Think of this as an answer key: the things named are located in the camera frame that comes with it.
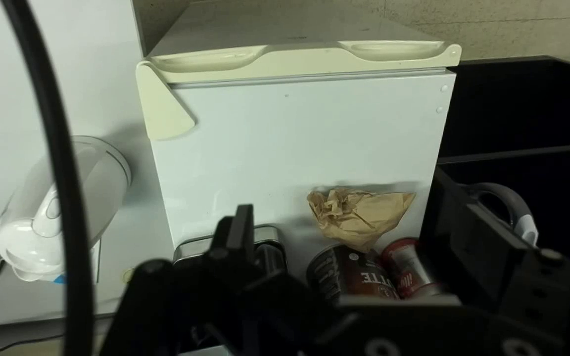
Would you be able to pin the white electric kettle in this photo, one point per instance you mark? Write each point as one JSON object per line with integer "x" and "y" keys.
{"x": 30, "y": 229}

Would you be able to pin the black shelf unit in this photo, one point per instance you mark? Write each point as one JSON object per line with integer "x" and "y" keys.
{"x": 529, "y": 111}

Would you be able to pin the small red can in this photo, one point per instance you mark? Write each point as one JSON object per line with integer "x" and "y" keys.
{"x": 406, "y": 267}

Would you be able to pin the brown paper bag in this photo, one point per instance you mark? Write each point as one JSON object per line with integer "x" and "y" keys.
{"x": 356, "y": 213}

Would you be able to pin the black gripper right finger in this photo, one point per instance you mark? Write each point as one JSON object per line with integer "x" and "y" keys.
{"x": 535, "y": 297}

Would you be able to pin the white mini fridge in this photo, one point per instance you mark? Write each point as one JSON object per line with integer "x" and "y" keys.
{"x": 277, "y": 130}

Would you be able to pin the dark coffee can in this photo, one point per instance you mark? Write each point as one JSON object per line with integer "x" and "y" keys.
{"x": 351, "y": 273}

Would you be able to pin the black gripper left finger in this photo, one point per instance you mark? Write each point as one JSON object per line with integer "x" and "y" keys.
{"x": 186, "y": 302}

